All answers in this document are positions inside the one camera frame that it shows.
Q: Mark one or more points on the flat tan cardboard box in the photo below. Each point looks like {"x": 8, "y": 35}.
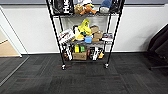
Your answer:
{"x": 79, "y": 56}

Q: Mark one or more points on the black chair with dark cloth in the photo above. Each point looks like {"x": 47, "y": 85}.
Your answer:
{"x": 159, "y": 50}

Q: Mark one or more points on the orange plush toy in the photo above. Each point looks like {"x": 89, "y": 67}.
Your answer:
{"x": 87, "y": 9}

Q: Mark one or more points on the yellow plush toy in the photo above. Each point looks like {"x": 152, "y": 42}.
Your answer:
{"x": 83, "y": 28}

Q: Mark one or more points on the black and white packet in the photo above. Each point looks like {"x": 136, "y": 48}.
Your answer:
{"x": 68, "y": 52}

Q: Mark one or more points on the white door frame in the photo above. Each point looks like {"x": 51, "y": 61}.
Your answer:
{"x": 13, "y": 36}

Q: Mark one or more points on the small blue cup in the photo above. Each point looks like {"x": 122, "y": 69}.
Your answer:
{"x": 88, "y": 39}

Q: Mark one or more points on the small orange packet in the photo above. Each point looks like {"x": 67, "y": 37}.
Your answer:
{"x": 100, "y": 54}

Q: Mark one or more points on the black and white box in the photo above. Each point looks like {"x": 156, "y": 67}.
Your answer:
{"x": 94, "y": 54}

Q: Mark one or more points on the small plain black bag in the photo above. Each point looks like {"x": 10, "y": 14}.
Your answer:
{"x": 115, "y": 5}

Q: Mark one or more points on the dark printed box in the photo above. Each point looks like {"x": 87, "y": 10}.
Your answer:
{"x": 107, "y": 37}

